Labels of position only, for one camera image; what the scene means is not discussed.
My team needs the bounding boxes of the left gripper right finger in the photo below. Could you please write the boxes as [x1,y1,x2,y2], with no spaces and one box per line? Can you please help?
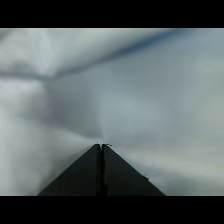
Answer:
[101,143,166,197]

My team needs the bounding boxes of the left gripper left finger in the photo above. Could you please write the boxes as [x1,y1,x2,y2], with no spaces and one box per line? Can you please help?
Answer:
[37,143,102,197]

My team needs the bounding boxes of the light blue shirt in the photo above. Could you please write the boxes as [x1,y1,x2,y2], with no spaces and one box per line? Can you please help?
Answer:
[0,28,224,197]

